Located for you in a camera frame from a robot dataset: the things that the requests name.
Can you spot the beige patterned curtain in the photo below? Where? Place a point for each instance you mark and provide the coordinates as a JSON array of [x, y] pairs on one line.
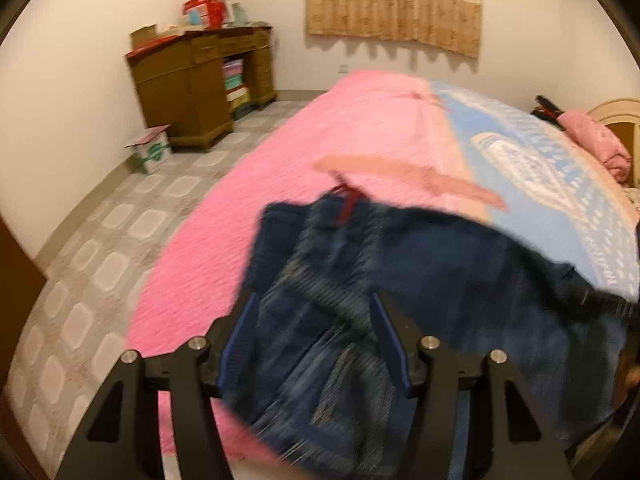
[[395, 0]]

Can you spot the dark clothes pile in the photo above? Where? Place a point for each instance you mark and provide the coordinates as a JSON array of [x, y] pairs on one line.
[[547, 110]]

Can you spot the red gift bag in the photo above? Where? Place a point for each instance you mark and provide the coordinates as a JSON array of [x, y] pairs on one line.
[[205, 10]]

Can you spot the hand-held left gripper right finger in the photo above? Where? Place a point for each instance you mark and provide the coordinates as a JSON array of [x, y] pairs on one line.
[[387, 342]]

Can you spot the brown wooden door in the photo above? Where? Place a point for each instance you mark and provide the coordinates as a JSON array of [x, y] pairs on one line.
[[17, 290]]

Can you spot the pink and blue printed blanket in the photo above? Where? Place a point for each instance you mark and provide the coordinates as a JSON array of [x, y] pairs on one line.
[[325, 135]]

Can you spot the cream bed headboard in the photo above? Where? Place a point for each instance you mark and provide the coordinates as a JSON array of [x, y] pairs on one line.
[[622, 110]]

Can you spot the dark blue denim pants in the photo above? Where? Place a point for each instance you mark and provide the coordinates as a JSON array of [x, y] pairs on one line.
[[450, 270]]

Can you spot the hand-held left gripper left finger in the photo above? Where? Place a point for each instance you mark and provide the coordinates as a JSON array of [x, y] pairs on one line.
[[240, 342]]

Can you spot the white and green cardboard box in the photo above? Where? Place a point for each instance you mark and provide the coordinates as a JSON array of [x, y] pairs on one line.
[[150, 152]]

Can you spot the pale teal bag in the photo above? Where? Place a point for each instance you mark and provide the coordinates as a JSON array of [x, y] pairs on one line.
[[240, 13]]

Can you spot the stack of coloured boxes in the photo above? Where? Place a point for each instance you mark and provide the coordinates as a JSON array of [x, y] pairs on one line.
[[235, 82]]

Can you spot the pink folded quilt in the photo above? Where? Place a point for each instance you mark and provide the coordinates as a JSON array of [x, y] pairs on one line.
[[595, 142]]

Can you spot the red flat box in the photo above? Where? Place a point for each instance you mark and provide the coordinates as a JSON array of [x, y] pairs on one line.
[[150, 49]]

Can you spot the brown wooden desk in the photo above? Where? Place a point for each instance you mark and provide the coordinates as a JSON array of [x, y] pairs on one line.
[[170, 90]]

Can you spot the open brown cardboard box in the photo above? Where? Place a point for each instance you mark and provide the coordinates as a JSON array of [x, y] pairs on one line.
[[147, 37]]

